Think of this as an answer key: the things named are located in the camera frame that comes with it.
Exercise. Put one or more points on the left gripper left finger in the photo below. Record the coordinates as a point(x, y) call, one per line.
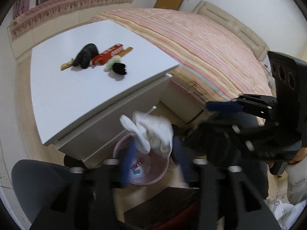
point(127, 157)

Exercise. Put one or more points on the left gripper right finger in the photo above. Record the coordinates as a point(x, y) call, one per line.
point(182, 156)

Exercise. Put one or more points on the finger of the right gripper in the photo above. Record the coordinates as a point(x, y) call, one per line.
point(223, 107)
point(230, 121)

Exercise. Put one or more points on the white cloth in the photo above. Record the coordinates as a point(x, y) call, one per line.
point(154, 133)

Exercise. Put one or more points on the black fuzzy ball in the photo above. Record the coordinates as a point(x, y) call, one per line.
point(119, 68)

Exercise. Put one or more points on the green tissue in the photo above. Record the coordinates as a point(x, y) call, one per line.
point(111, 62)

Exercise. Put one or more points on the black knitted cloth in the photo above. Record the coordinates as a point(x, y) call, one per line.
point(84, 57)

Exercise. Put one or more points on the pink trash bin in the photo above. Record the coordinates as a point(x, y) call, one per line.
point(146, 169)

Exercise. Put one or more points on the operator right hand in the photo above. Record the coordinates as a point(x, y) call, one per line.
point(299, 161)

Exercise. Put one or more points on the striped bed cover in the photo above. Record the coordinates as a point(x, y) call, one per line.
point(214, 64)

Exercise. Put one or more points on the dark brown box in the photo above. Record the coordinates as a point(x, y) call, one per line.
point(173, 208)

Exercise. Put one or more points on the white nightstand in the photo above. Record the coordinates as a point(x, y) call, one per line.
point(78, 110)

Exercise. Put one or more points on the beige bed headboard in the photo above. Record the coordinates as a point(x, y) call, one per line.
point(223, 18)

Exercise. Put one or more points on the brown wooden strip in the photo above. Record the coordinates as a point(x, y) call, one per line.
point(125, 51)

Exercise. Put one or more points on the red cardboard box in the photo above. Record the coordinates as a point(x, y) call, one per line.
point(106, 55)

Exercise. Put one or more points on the pink fringed sill cover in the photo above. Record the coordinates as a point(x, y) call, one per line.
point(53, 9)

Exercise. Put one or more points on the pink curtain left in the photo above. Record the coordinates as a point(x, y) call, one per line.
point(19, 7)

